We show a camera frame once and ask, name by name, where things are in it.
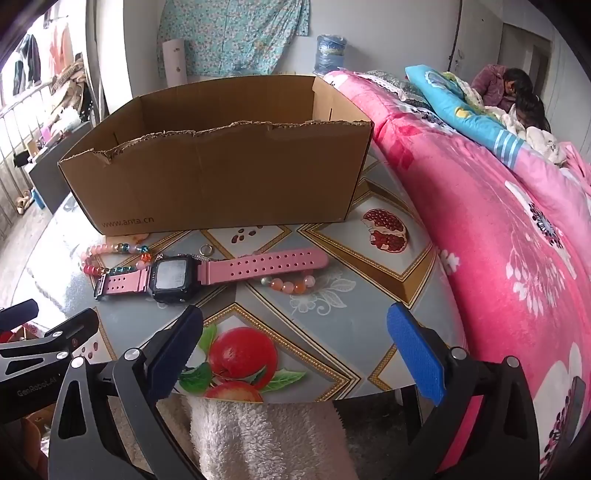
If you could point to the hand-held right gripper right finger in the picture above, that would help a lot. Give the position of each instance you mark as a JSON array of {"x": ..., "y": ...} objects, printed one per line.
[{"x": 415, "y": 355}]

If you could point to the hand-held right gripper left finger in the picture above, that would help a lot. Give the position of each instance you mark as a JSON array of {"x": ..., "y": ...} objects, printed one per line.
[{"x": 178, "y": 350}]

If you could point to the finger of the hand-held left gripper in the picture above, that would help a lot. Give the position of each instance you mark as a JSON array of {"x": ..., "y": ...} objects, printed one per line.
[
  {"x": 69, "y": 332},
  {"x": 18, "y": 313}
]

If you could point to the brown cardboard box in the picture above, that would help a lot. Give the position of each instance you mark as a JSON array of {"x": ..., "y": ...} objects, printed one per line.
[{"x": 221, "y": 184}]

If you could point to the fruit print tablecloth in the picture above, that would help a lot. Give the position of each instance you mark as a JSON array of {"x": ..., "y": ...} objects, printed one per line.
[{"x": 323, "y": 295}]

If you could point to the white fleece garment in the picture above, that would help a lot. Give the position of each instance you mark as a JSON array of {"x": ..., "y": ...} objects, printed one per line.
[{"x": 268, "y": 438}]

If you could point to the dark grey board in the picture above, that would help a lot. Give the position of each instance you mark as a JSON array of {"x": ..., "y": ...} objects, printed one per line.
[{"x": 55, "y": 170}]

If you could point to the metal railing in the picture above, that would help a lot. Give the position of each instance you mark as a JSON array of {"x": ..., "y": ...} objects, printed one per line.
[{"x": 14, "y": 152}]

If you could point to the pink floral blanket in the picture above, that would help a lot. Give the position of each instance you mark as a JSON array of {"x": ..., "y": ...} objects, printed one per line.
[{"x": 485, "y": 207}]

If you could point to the dark flat object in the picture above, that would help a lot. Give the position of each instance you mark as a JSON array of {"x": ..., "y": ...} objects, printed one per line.
[{"x": 572, "y": 415}]

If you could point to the cluttered pile of goods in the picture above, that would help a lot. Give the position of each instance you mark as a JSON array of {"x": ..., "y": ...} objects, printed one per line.
[{"x": 71, "y": 92}]

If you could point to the white floral cloth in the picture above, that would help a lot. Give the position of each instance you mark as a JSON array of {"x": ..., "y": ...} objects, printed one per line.
[{"x": 540, "y": 141}]

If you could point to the hanging clothes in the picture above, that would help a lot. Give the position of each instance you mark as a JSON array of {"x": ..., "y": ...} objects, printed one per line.
[{"x": 27, "y": 55}]

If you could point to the blue patterned quilt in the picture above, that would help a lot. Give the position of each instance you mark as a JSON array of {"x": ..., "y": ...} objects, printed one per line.
[{"x": 443, "y": 97}]

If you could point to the blue water jug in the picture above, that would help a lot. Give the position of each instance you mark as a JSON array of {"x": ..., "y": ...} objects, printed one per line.
[{"x": 330, "y": 55}]

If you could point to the floral wall cloth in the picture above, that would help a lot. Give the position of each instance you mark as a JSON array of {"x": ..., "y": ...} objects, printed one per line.
[{"x": 231, "y": 32}]

